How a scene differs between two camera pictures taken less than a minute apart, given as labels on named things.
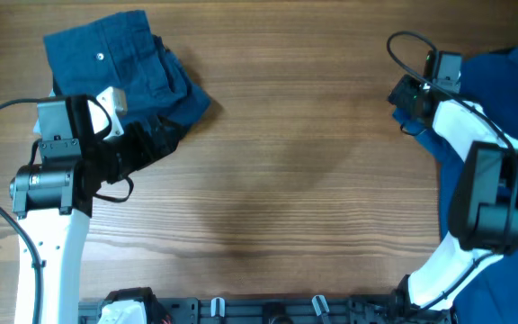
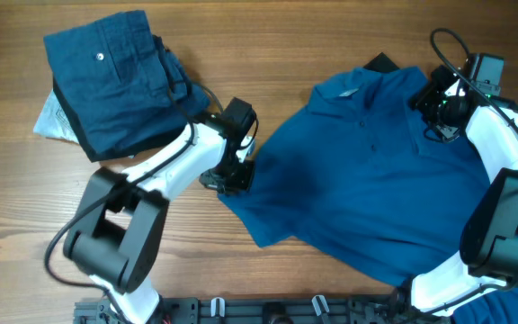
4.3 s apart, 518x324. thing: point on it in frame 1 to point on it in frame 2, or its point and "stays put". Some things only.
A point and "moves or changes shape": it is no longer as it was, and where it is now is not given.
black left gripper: x=147 y=153 to x=242 y=184
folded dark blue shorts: x=123 y=54 stays put
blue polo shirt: x=512 y=83 moves or changes shape
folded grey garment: x=47 y=121 stays put
